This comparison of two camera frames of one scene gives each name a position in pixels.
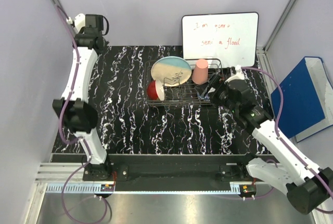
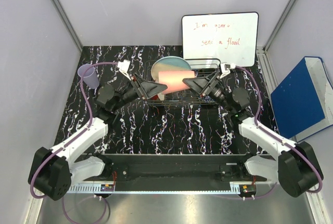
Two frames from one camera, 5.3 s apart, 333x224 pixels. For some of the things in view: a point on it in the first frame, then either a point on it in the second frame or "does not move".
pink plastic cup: (200, 74) to (174, 79)
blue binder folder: (307, 105) does not move
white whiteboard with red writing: (224, 39) does not move
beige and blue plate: (171, 70) does not move
